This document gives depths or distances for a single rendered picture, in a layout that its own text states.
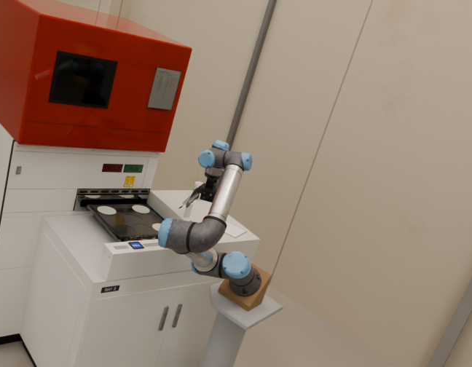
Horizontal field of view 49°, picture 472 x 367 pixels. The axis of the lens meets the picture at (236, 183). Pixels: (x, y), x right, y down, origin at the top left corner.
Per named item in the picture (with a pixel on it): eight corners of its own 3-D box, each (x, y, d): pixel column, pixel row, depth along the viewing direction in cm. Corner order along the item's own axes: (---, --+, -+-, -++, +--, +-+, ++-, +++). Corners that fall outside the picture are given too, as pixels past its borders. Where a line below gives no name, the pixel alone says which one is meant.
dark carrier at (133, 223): (89, 205, 279) (89, 204, 278) (144, 204, 302) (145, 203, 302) (119, 237, 256) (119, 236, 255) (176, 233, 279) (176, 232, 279)
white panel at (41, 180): (0, 215, 257) (12, 139, 244) (142, 210, 312) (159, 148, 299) (1, 218, 255) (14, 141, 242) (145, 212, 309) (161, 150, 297)
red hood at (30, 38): (-27, 95, 290) (-12, -16, 271) (106, 109, 344) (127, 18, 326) (18, 145, 239) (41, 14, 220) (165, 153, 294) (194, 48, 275)
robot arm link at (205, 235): (214, 247, 187) (250, 145, 215) (186, 242, 191) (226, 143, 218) (221, 263, 196) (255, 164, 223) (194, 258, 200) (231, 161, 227)
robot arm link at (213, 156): (221, 152, 214) (230, 148, 224) (196, 149, 218) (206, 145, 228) (221, 170, 216) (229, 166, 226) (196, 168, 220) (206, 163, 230)
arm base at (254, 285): (267, 280, 245) (264, 272, 237) (245, 303, 242) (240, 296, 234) (246, 260, 253) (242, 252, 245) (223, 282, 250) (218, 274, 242)
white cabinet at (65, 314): (16, 345, 294) (41, 216, 268) (159, 317, 359) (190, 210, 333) (60, 429, 251) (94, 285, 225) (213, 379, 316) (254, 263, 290)
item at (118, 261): (97, 269, 237) (103, 242, 232) (193, 258, 274) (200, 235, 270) (105, 281, 230) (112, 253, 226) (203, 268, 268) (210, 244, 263)
